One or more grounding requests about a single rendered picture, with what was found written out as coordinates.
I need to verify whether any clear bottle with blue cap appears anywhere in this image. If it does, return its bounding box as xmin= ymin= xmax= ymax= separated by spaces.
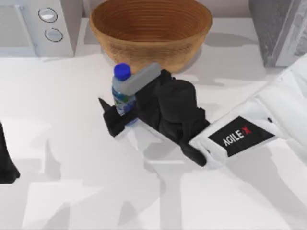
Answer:
xmin=111 ymin=63 xmax=140 ymax=127

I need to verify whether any brown woven basket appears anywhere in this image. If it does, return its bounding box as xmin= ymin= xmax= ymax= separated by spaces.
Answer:
xmin=89 ymin=0 xmax=213 ymax=74

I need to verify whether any round microwave knob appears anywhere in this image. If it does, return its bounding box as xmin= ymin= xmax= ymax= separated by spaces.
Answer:
xmin=44 ymin=27 xmax=65 ymax=43
xmin=37 ymin=7 xmax=59 ymax=24

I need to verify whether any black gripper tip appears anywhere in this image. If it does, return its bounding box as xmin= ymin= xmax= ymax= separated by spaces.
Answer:
xmin=0 ymin=121 xmax=21 ymax=185

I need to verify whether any pale microwave oven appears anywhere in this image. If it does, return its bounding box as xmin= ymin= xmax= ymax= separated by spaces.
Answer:
xmin=0 ymin=0 xmax=85 ymax=58

